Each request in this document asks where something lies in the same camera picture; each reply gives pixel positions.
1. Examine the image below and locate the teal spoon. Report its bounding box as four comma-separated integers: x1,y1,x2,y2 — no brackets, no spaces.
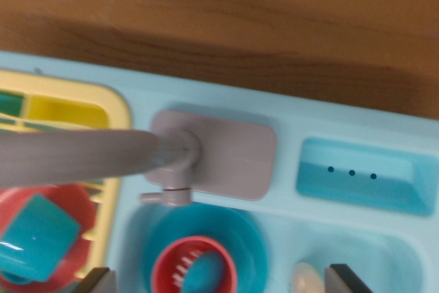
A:
171,250,230,293

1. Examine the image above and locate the teal toy plate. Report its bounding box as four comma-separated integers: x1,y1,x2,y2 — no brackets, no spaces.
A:
140,202,268,293

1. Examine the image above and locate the cream detergent bottle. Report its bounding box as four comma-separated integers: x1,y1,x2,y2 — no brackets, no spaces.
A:
290,261,325,293

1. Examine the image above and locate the red toy cup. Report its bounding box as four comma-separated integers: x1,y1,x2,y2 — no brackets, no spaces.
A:
150,235,238,293

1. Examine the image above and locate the green toy utensil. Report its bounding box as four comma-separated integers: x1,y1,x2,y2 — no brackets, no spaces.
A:
0,91,25,115

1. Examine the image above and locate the grey toy faucet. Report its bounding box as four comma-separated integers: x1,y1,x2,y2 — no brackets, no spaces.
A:
0,110,277,208

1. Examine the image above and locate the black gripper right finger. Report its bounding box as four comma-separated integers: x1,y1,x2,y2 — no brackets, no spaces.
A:
324,263,374,293

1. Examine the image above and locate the light blue toy sink unit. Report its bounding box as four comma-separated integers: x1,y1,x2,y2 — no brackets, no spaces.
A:
0,49,439,293

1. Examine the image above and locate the yellow dish rack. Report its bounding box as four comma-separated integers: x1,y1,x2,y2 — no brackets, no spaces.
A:
0,68,133,280

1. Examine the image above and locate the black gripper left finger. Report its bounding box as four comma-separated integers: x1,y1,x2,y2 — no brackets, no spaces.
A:
77,267,117,293

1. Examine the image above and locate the red toy plate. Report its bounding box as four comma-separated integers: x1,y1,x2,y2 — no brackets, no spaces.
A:
0,183,97,293

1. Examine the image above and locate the teal toy cup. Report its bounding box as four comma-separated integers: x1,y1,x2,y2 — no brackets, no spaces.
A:
0,193,82,285

